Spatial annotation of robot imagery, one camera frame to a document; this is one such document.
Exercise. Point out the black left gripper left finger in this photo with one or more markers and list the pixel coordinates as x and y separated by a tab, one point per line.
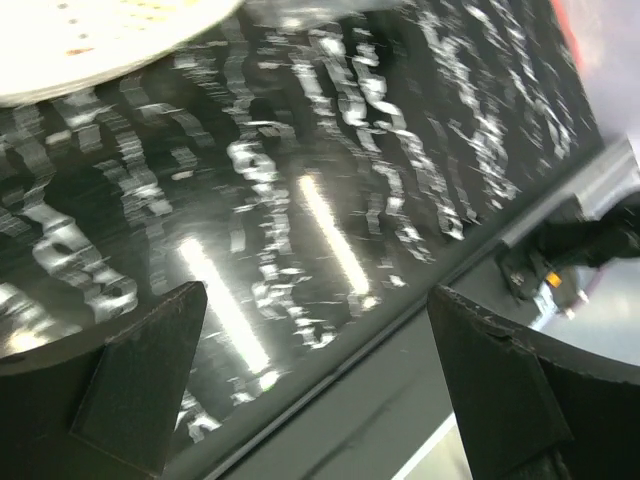
102	403

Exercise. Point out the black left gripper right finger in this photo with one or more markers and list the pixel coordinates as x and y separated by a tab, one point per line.
529	406

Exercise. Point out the white perforated plastic basket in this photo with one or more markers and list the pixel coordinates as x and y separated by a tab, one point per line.
53	48

